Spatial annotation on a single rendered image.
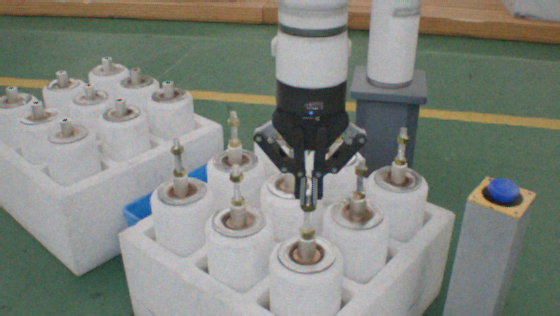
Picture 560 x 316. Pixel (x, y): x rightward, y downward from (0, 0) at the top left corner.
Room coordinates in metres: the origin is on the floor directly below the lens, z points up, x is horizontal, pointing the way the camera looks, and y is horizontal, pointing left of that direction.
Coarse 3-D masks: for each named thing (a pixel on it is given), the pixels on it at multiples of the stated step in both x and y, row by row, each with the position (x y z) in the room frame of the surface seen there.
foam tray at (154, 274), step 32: (448, 224) 0.72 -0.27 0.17; (128, 256) 0.67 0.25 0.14; (160, 256) 0.63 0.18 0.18; (192, 256) 0.63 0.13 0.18; (416, 256) 0.63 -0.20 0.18; (160, 288) 0.62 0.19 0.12; (192, 288) 0.57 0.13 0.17; (224, 288) 0.56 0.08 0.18; (256, 288) 0.56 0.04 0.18; (352, 288) 0.56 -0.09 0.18; (384, 288) 0.56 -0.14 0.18; (416, 288) 0.65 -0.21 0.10
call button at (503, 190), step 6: (492, 180) 0.60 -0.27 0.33; (498, 180) 0.60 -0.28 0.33; (504, 180) 0.60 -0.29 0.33; (492, 186) 0.59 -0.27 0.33; (498, 186) 0.58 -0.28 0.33; (504, 186) 0.58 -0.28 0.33; (510, 186) 0.58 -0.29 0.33; (516, 186) 0.58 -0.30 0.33; (492, 192) 0.58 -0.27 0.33; (498, 192) 0.57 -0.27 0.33; (504, 192) 0.57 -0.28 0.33; (510, 192) 0.57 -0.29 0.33; (516, 192) 0.57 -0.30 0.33; (498, 198) 0.57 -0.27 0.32; (504, 198) 0.57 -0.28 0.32; (510, 198) 0.57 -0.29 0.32
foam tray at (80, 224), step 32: (0, 160) 0.95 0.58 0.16; (128, 160) 0.91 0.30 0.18; (160, 160) 0.94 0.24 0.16; (192, 160) 1.00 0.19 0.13; (0, 192) 0.99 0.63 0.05; (32, 192) 0.86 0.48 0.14; (64, 192) 0.80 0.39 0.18; (96, 192) 0.83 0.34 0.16; (128, 192) 0.88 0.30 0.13; (32, 224) 0.89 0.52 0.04; (64, 224) 0.78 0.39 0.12; (96, 224) 0.82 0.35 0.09; (64, 256) 0.80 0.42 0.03; (96, 256) 0.81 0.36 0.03
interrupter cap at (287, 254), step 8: (288, 240) 0.57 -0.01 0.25; (296, 240) 0.57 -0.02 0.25; (320, 240) 0.57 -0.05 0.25; (280, 248) 0.56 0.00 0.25; (288, 248) 0.56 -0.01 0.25; (296, 248) 0.56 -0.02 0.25; (320, 248) 0.56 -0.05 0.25; (328, 248) 0.56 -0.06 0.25; (280, 256) 0.54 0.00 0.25; (288, 256) 0.54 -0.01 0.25; (296, 256) 0.55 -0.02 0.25; (320, 256) 0.54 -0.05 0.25; (328, 256) 0.54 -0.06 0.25; (288, 264) 0.53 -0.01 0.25; (296, 264) 0.53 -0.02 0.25; (304, 264) 0.53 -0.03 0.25; (312, 264) 0.53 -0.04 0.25; (320, 264) 0.53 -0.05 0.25; (328, 264) 0.52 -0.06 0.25; (296, 272) 0.51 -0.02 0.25; (304, 272) 0.51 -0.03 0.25; (312, 272) 0.51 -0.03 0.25; (320, 272) 0.51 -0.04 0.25
